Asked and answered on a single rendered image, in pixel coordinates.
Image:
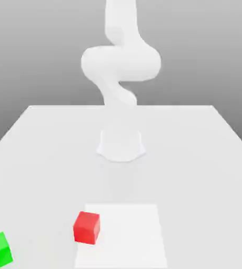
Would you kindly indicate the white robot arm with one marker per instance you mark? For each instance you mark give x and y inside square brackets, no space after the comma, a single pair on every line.
[121,63]

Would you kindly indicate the small red cube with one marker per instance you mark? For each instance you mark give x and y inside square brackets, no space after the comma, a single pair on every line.
[86,228]

